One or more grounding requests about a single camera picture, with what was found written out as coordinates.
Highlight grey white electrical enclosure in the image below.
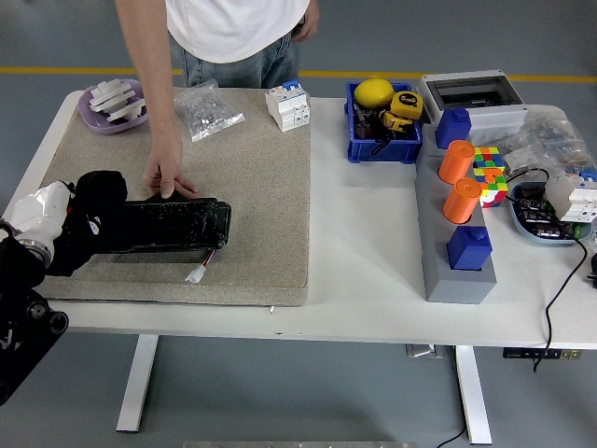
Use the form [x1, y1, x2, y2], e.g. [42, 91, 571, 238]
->
[415, 69, 529, 141]

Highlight person's right hand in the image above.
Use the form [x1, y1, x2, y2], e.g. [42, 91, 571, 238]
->
[142, 133, 200, 200]

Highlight large clear bag of parts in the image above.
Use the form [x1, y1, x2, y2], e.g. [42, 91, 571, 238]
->
[470, 105, 591, 188]

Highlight light blue tray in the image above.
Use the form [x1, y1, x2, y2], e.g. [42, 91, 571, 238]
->
[507, 181, 593, 247]

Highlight orange cylinder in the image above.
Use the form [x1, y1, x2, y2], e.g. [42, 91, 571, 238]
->
[441, 177, 482, 224]
[437, 139, 476, 185]

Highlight colourful puzzle cube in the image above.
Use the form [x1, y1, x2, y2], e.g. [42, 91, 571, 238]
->
[471, 146, 509, 210]

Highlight purple tray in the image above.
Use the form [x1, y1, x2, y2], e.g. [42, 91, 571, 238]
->
[76, 78, 150, 135]

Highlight person's left hand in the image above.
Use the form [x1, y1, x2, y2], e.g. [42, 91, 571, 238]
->
[291, 0, 321, 43]

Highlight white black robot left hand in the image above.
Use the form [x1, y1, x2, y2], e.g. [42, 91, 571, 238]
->
[2, 180, 104, 244]

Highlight white table leg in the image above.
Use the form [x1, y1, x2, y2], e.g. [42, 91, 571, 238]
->
[454, 344, 493, 445]
[115, 334, 160, 433]

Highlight dark capacitors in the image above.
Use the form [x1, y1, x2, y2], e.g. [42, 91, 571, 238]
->
[516, 185, 568, 239]

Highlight small clear bag white label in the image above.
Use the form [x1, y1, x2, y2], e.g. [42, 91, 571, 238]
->
[501, 147, 543, 177]

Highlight grey block holder base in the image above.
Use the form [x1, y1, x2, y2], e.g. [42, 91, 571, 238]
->
[413, 134, 498, 304]

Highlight black desk control panel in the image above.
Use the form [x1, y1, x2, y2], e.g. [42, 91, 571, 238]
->
[502, 347, 583, 360]

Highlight yellow ball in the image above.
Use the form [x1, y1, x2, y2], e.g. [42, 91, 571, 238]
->
[353, 77, 396, 109]

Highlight small yellow black tape measure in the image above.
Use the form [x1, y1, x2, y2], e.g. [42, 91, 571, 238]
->
[378, 110, 414, 137]

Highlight person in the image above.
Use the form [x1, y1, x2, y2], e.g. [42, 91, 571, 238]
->
[114, 0, 321, 200]

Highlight white circuit breaker blue switch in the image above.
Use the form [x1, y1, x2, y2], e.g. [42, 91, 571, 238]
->
[544, 168, 597, 223]
[264, 79, 312, 134]

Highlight white plastic bracket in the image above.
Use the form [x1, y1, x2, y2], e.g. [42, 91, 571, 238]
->
[105, 96, 147, 123]

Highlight clear bag of screws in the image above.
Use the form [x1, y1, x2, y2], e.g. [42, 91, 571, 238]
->
[173, 78, 246, 144]

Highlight white plug with red wires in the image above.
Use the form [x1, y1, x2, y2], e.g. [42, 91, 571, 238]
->
[185, 248, 219, 285]

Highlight dark brown tool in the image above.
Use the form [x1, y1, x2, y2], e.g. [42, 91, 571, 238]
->
[352, 102, 382, 140]

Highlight grey-brown mat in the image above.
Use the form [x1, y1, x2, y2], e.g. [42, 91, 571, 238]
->
[27, 87, 312, 307]

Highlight blue block with knob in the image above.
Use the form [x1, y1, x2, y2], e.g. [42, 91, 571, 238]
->
[446, 225, 493, 272]
[434, 106, 472, 150]

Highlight stack of white plastic strips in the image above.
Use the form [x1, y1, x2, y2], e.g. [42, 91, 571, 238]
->
[88, 79, 136, 113]

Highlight metal bracket under table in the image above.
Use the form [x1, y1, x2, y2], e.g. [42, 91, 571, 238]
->
[404, 343, 444, 359]

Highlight blue plastic bin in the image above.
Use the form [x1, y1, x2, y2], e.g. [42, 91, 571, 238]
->
[343, 81, 423, 164]

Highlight black floor cable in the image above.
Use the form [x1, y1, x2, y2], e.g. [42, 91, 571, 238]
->
[436, 422, 470, 448]

